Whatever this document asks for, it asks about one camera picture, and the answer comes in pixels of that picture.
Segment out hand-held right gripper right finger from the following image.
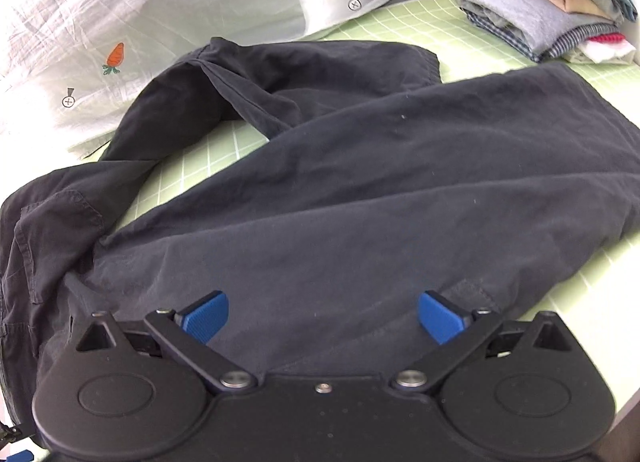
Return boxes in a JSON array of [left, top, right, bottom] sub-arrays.
[[391, 291, 573, 395]]

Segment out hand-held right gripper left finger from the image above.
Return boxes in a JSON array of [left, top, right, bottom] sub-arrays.
[[75, 291, 259, 395]]

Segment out black pants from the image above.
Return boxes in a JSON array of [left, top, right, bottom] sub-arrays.
[[0, 37, 640, 443]]

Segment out pile of clothes at edge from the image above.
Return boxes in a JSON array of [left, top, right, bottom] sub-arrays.
[[437, 0, 618, 50]]

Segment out blue plaid folded garment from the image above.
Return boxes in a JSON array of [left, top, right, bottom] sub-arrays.
[[465, 10, 546, 63]]

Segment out striped folded garment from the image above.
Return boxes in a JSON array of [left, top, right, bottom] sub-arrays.
[[540, 25, 621, 60]]

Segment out red and white cloth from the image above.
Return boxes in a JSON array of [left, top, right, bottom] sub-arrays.
[[565, 32, 636, 66]]

